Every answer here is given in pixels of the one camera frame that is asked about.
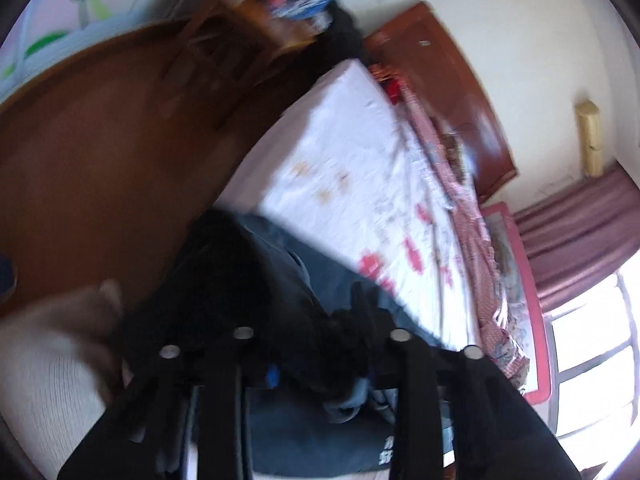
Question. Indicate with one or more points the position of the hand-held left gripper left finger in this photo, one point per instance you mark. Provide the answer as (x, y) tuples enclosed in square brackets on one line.
[(271, 377)]

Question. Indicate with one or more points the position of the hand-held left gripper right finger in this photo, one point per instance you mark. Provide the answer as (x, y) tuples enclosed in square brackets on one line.
[(400, 360)]

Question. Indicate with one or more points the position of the dark teal pants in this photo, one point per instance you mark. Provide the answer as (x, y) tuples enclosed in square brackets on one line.
[(280, 270)]

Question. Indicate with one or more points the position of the pink framed board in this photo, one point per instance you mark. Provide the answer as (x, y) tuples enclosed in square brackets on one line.
[(515, 260)]

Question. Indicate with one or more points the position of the pink checked quilt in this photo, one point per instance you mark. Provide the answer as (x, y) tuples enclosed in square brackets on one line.
[(470, 210)]

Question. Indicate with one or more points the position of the window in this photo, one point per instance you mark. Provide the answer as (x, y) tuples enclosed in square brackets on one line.
[(590, 340)]

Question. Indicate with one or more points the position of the bed with floral sheet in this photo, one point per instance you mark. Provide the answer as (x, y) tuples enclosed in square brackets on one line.
[(350, 160)]

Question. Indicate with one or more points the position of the purple curtain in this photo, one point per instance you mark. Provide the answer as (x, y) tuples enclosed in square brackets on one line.
[(575, 240)]

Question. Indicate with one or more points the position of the cream cloth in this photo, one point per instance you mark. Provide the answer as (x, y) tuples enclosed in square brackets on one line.
[(45, 375)]

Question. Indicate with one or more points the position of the red object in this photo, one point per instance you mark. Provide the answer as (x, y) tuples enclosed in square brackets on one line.
[(392, 90)]

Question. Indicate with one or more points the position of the wooden headboard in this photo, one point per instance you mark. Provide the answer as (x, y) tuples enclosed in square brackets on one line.
[(450, 75)]

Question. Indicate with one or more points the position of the black cloth pile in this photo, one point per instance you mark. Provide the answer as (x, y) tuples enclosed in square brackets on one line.
[(345, 35)]

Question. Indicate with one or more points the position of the beige wall holder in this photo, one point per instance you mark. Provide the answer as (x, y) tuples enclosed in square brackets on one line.
[(590, 135)]

